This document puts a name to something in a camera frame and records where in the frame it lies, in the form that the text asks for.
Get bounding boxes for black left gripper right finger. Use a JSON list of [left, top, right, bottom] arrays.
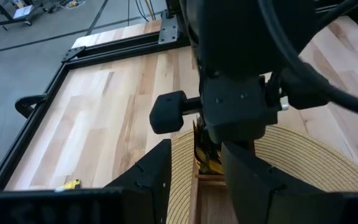
[[220, 141, 333, 224]]

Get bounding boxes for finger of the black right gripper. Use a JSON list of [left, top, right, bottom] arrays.
[[236, 123, 265, 144], [208, 124, 237, 144]]

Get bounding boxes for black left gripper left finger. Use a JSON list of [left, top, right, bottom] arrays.
[[104, 138, 173, 224]]

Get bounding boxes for brown wooden tea box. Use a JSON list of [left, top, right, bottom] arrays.
[[188, 155, 241, 224]]

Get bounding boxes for yellow tea packet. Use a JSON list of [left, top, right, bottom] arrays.
[[55, 179, 82, 190]]

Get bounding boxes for round woven straw placemat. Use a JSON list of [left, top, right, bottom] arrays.
[[165, 124, 358, 224]]

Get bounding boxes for black cart table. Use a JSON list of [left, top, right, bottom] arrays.
[[0, 0, 48, 31]]

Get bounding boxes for white paper sheet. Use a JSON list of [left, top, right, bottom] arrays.
[[12, 4, 34, 20]]

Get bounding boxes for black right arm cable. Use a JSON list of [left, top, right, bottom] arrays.
[[258, 0, 358, 119]]

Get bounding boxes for black aluminium rig frame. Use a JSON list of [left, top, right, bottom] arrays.
[[0, 0, 358, 192]]

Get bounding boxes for desk cable bundle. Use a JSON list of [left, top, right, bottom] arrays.
[[126, 0, 155, 23]]

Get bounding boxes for black frame handle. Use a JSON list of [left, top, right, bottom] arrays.
[[14, 94, 48, 119]]

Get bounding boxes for yellow floor cable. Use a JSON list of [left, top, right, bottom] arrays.
[[59, 0, 86, 10]]

